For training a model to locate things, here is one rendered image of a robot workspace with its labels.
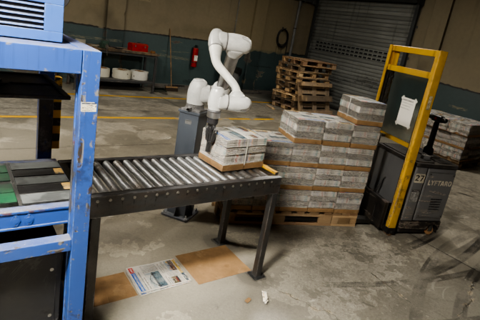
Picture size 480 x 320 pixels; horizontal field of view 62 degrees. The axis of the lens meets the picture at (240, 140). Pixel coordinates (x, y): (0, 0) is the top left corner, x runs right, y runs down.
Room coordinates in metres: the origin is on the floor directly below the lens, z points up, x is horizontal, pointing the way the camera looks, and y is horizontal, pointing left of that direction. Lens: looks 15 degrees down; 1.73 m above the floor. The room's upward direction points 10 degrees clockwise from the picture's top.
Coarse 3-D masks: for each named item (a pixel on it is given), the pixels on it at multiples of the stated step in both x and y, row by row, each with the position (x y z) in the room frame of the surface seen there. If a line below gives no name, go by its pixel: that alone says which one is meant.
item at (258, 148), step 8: (232, 128) 2.83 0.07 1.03; (240, 128) 2.86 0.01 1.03; (248, 136) 2.66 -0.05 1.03; (256, 136) 2.71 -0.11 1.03; (264, 136) 2.76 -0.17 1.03; (256, 144) 2.67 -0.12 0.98; (264, 144) 2.72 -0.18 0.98; (256, 152) 2.68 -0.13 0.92; (264, 152) 2.74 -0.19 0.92; (248, 160) 2.64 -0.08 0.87; (256, 160) 2.70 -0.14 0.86
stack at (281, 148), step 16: (272, 144) 3.43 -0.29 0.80; (288, 144) 3.48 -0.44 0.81; (304, 144) 3.53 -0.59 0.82; (288, 160) 3.48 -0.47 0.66; (304, 160) 3.54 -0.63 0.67; (320, 160) 3.59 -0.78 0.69; (336, 160) 3.64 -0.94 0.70; (288, 176) 3.49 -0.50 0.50; (304, 176) 3.54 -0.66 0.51; (320, 176) 3.60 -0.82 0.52; (336, 176) 3.66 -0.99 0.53; (288, 192) 3.51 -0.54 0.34; (304, 192) 3.56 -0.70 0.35; (320, 192) 3.61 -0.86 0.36; (336, 192) 3.66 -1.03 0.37; (320, 208) 3.63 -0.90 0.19; (288, 224) 3.53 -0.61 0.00; (304, 224) 3.58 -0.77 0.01; (320, 224) 3.63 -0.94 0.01
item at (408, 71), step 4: (392, 64) 4.27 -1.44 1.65; (388, 68) 4.32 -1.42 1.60; (392, 68) 4.25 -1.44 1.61; (396, 68) 4.18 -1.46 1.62; (400, 68) 4.13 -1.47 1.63; (404, 68) 4.07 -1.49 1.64; (408, 68) 4.02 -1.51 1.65; (404, 72) 4.05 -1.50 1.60; (408, 72) 4.00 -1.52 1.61; (412, 72) 3.95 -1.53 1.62; (416, 72) 3.89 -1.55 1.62; (420, 72) 3.84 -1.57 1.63; (424, 72) 3.79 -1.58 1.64; (428, 72) 3.75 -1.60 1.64; (420, 76) 3.83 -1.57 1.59; (424, 76) 3.78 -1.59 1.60; (428, 76) 3.73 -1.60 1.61
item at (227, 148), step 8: (216, 128) 2.74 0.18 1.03; (216, 136) 2.58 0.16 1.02; (224, 136) 2.55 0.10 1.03; (232, 136) 2.59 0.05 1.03; (216, 144) 2.57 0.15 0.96; (224, 144) 2.51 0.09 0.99; (232, 144) 2.52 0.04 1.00; (240, 144) 2.57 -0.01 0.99; (208, 152) 2.63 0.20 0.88; (216, 152) 2.56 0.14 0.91; (224, 152) 2.50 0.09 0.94; (232, 152) 2.53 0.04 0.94; (240, 152) 2.58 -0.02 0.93; (216, 160) 2.54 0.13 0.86; (224, 160) 2.50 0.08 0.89; (232, 160) 2.55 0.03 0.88; (240, 160) 2.60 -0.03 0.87
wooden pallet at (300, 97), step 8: (304, 88) 9.79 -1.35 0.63; (312, 88) 9.96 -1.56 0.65; (320, 88) 10.20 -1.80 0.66; (328, 88) 10.39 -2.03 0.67; (304, 96) 9.56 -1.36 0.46; (312, 96) 9.76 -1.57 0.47; (320, 96) 9.96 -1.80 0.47; (328, 96) 10.18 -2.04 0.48; (304, 104) 9.70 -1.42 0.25; (312, 104) 9.88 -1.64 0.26; (320, 104) 10.11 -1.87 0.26; (328, 104) 10.29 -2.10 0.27; (312, 112) 9.67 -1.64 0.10; (320, 112) 9.87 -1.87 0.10; (328, 112) 10.08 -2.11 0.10
